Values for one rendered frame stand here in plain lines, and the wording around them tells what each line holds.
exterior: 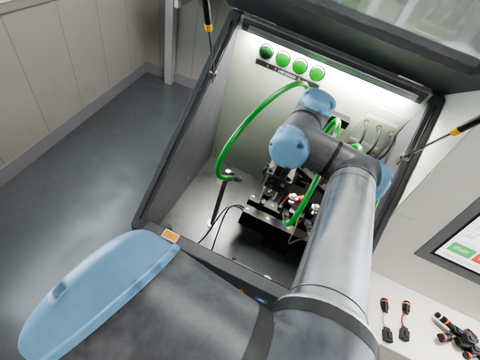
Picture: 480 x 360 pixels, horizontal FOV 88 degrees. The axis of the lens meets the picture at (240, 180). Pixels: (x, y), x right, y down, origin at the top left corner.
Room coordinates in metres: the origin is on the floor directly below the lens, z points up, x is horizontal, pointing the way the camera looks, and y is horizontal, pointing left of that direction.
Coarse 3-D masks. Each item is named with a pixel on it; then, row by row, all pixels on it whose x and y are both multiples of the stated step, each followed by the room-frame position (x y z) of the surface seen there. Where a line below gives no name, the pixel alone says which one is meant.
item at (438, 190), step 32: (448, 96) 0.81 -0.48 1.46; (448, 128) 0.68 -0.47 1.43; (448, 160) 0.59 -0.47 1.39; (416, 192) 0.56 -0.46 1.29; (448, 192) 0.56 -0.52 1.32; (416, 224) 0.53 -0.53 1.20; (384, 256) 0.50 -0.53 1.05; (416, 256) 0.50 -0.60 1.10; (416, 288) 0.46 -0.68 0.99; (448, 288) 0.47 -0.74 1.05; (384, 352) 0.25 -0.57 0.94
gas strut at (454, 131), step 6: (474, 120) 0.57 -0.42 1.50; (456, 126) 0.59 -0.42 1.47; (462, 126) 0.58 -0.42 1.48; (468, 126) 0.57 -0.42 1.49; (450, 132) 0.59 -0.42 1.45; (456, 132) 0.58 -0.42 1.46; (462, 132) 0.58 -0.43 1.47; (438, 138) 0.61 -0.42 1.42; (444, 138) 0.60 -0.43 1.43; (426, 144) 0.63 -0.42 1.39; (414, 150) 0.64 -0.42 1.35; (420, 150) 0.63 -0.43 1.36; (402, 156) 0.66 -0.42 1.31; (396, 162) 0.66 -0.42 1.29
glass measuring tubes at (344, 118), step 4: (336, 112) 0.82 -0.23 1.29; (332, 116) 0.79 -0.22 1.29; (336, 116) 0.79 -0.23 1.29; (340, 116) 0.80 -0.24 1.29; (344, 116) 0.81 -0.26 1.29; (348, 116) 0.82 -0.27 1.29; (328, 120) 0.79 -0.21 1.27; (344, 120) 0.79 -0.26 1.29; (348, 120) 0.80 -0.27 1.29; (344, 124) 0.79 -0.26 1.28; (348, 124) 0.79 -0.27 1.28; (324, 128) 0.80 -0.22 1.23; (332, 128) 0.82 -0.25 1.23; (340, 128) 0.79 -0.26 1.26; (344, 128) 0.79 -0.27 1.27; (328, 132) 0.82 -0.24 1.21; (332, 132) 0.80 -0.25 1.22; (340, 132) 0.81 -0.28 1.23; (296, 172) 0.80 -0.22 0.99; (312, 172) 0.81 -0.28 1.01; (300, 176) 0.82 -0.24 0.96; (296, 180) 0.79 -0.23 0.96; (300, 180) 0.80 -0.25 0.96; (304, 180) 0.79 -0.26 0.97; (296, 184) 0.79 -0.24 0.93; (300, 184) 0.79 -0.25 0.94; (304, 184) 0.79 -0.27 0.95
